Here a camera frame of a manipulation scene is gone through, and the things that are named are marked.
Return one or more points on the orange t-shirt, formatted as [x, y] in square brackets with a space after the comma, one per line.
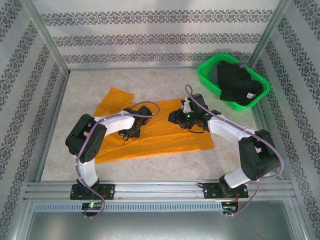
[162, 140]

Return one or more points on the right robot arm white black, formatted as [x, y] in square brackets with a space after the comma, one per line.
[225, 127]

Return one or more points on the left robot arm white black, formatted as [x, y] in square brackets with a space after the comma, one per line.
[87, 170]

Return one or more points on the green plastic basket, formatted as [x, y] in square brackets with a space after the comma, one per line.
[207, 72]

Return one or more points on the black t-shirt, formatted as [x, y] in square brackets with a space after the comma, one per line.
[237, 80]

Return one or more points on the grey metal sheet panel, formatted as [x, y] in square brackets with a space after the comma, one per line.
[160, 226]

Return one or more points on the aluminium mounting rail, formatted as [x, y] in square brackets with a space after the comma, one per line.
[160, 191]

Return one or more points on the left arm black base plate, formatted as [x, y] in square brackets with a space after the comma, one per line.
[107, 191]

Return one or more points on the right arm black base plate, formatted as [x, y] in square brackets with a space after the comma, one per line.
[210, 191]

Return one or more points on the aluminium frame post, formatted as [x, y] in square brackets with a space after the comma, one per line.
[47, 40]
[270, 32]

